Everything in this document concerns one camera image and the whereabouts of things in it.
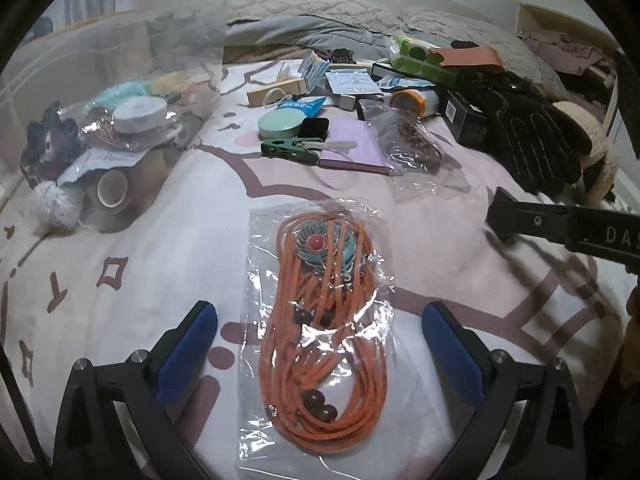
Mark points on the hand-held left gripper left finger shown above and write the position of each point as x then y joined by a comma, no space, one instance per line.
187,355

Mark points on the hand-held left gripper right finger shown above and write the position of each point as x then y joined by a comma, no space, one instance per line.
452,355

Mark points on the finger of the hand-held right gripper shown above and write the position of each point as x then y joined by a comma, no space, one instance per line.
550,222

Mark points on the pink card packet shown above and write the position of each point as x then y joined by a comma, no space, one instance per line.
357,155

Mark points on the green plastic clip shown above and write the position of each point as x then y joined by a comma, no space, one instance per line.
287,151

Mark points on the black ribbed case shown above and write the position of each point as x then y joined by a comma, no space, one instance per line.
312,129

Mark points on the clear plastic storage box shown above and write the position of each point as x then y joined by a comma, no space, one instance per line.
125,50

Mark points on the cream brown plush toy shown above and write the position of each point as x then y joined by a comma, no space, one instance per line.
597,155

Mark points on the black stitched glove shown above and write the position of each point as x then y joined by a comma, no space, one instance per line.
530,130

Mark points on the black cardboard box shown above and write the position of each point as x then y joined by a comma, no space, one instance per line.
467,120

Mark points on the pink clothes pile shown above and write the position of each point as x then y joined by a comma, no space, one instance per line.
565,50

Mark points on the brown packing tape roll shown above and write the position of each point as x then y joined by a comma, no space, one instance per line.
112,191

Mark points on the white bottle orange cap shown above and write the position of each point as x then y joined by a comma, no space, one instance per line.
412,102

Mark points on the white yarn pompom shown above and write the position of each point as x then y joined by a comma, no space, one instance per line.
52,207

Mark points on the blue white packet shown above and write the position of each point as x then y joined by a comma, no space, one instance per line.
400,82
315,70

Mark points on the pale teal packet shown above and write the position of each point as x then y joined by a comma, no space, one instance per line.
100,162

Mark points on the green dotted tissue pack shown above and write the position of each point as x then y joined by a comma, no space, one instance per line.
415,57

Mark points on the white face mask packet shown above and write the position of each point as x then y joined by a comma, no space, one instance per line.
352,82

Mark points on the white tape roll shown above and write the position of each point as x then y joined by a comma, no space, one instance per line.
140,114

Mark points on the mint green round tin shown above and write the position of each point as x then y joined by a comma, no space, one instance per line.
280,124

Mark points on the dark fabric bundle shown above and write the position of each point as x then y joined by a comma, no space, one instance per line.
50,140

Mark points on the brown hair claw clip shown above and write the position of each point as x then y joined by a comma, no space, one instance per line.
341,56

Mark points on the teal yarn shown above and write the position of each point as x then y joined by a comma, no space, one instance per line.
122,92

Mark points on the wooden block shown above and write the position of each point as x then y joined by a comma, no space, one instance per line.
260,94

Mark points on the pale yellow pack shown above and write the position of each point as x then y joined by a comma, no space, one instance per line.
170,82

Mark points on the blue snack packet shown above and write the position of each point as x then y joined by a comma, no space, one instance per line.
300,104

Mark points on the clear plastic piece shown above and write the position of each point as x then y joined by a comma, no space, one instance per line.
287,71

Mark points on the grey blanket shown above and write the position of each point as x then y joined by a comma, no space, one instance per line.
300,35

